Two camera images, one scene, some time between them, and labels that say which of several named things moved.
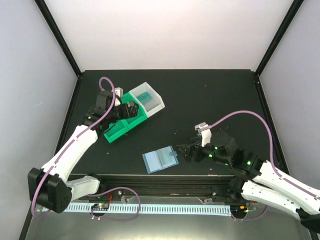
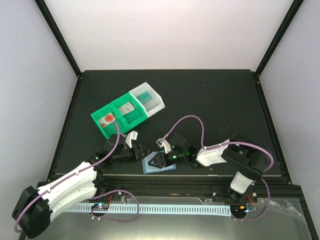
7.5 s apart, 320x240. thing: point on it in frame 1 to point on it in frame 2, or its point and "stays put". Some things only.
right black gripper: [195, 146] to [160, 161]
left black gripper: [133, 111] to [138, 150]
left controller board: [104, 206] stays put
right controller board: [238, 209] stays put
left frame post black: [59, 35] stays put
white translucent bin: [150, 101] stays put
